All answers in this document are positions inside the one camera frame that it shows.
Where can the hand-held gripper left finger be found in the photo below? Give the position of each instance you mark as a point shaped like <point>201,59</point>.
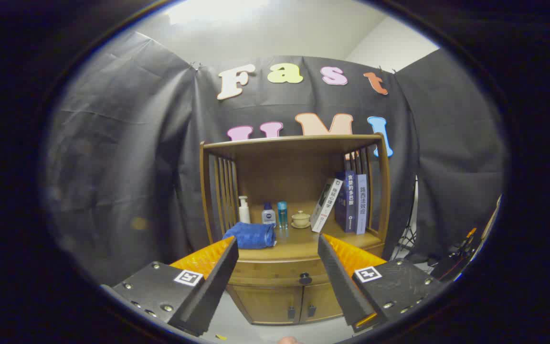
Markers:
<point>217,282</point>

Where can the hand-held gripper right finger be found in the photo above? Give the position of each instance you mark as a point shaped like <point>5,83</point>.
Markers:
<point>339,282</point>

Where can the wooden drawer with black knob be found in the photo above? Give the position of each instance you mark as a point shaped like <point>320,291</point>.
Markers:
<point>275,274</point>

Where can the wooden cabinet door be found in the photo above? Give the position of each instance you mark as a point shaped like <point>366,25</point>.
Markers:
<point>265,306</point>
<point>320,301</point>

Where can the wooden countertop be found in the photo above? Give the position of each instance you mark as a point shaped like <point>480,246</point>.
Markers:
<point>299,243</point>

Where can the wooden cabinet with shelf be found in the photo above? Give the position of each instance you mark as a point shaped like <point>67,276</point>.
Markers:
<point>275,177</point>

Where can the rolled blue towel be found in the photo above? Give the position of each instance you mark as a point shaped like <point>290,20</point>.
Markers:
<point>251,235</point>

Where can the white pump bottle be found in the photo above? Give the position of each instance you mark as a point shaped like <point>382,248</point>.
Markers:
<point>244,214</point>

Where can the beige lidded ceramic cup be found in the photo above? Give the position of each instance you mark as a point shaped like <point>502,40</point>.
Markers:
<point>300,220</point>

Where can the white book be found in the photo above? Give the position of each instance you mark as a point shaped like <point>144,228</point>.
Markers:
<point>326,205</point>

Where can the dark blue book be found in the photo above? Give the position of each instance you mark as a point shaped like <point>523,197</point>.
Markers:
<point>347,203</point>

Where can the light purple book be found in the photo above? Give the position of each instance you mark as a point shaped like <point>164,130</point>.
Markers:
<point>361,205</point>

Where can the small white bottle blue cap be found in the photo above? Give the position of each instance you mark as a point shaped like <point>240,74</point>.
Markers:
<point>268,217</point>

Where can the clear blue bottle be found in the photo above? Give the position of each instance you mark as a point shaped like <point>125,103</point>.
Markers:
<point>282,215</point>

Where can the black device with orange part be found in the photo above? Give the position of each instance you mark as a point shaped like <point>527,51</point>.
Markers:
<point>451,265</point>

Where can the black backdrop cloth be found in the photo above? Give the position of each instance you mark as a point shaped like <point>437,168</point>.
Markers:
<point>127,143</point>

